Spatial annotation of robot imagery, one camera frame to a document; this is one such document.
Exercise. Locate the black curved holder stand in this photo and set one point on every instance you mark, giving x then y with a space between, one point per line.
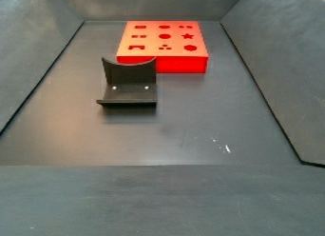
131 78

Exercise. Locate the red shape sorter box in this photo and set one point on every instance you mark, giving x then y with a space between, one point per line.
175 42

